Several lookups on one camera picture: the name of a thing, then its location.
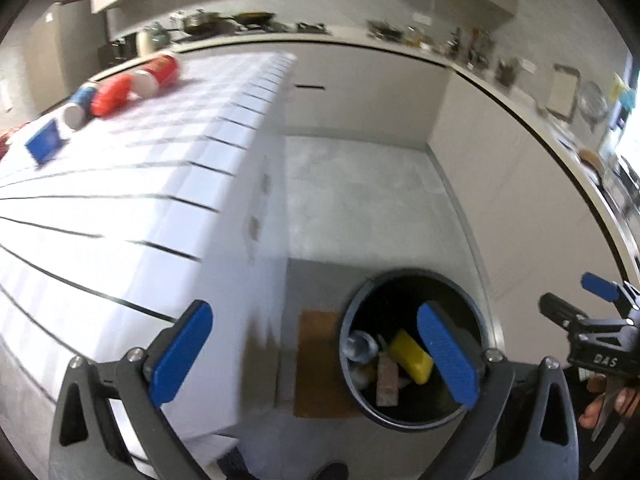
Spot white kitchen island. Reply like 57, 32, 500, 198
0, 52, 301, 467

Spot crushed blue can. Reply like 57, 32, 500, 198
345, 330, 380, 364

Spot pan with glass lid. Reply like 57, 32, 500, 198
367, 20, 404, 42

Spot red crumpled packet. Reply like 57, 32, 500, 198
90, 74, 139, 118

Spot blue and white can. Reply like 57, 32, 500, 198
62, 82, 101, 132

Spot wok with lid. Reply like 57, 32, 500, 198
180, 10, 222, 34

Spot wooden board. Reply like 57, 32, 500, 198
294, 310, 362, 419

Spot dark cutlery basket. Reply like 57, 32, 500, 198
495, 57, 522, 87

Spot island socket panel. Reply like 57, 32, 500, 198
245, 155, 274, 267

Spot blue flat packet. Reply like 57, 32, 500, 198
24, 121, 66, 166

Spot black round bin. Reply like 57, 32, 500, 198
338, 270, 488, 429

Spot person's right hand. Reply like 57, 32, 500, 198
579, 374, 640, 431

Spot brown wrapper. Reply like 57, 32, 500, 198
376, 352, 402, 407

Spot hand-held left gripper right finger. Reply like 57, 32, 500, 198
416, 301, 581, 480

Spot yellow sponge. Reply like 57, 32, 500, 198
389, 329, 435, 385

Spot red can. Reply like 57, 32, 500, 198
132, 52, 182, 99

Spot black microwave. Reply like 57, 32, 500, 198
97, 37, 139, 69

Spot metal utensil holder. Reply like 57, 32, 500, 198
465, 27, 494, 69

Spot gas stove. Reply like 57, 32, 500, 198
185, 19, 332, 37

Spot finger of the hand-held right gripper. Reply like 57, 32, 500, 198
581, 272, 626, 304
538, 292, 592, 332

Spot beige refrigerator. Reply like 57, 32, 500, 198
27, 2, 109, 111

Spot person's dark shoe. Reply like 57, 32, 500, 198
305, 461, 351, 480

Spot round metal steamer plate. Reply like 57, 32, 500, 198
577, 80, 609, 127

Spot white cutting board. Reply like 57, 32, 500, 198
545, 64, 582, 121

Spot beige lower cabinets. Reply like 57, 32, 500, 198
175, 35, 640, 361

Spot frying pan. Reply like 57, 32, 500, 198
235, 11, 277, 26

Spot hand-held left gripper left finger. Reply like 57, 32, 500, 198
49, 300, 236, 480

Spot yellow hanging cloth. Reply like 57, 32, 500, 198
607, 74, 632, 107

